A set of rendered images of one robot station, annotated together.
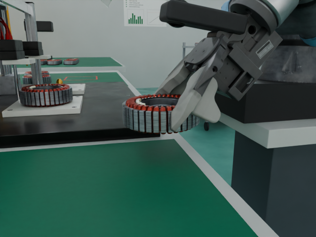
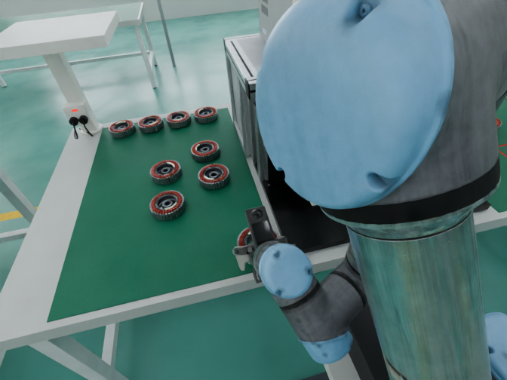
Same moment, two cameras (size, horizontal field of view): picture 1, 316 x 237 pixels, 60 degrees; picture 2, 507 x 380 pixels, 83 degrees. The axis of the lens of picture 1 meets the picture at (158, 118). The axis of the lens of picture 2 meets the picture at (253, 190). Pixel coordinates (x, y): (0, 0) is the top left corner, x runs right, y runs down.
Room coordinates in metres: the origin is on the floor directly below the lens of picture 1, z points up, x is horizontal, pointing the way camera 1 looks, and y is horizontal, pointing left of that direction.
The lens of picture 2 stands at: (0.41, -0.45, 1.44)
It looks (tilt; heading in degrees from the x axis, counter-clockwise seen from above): 44 degrees down; 93
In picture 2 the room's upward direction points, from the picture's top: 5 degrees counter-clockwise
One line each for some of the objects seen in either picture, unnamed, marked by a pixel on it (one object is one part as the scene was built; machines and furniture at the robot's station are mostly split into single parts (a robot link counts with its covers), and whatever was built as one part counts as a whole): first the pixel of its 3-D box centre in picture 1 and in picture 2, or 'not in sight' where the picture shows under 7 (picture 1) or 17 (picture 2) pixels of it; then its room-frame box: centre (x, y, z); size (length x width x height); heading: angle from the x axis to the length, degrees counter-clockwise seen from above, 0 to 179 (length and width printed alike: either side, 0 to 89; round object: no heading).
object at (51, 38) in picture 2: not in sight; (86, 91); (-0.27, 0.65, 0.98); 0.37 x 0.35 x 0.46; 13
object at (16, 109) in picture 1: (48, 105); not in sight; (0.62, 0.25, 0.78); 0.15 x 0.15 x 0.01; 13
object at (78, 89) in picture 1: (59, 89); not in sight; (0.85, 0.31, 0.78); 0.15 x 0.15 x 0.01; 13
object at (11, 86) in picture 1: (8, 83); not in sight; (0.82, 0.45, 0.80); 0.08 x 0.05 x 0.06; 13
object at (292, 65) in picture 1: (290, 61); not in sight; (0.71, -0.34, 0.87); 0.15 x 0.15 x 0.10
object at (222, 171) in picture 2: not in sight; (213, 176); (0.23, 0.33, 0.77); 0.11 x 0.11 x 0.04
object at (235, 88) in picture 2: not in sight; (238, 104); (0.33, 0.60, 0.91); 0.28 x 0.03 x 0.32; 103
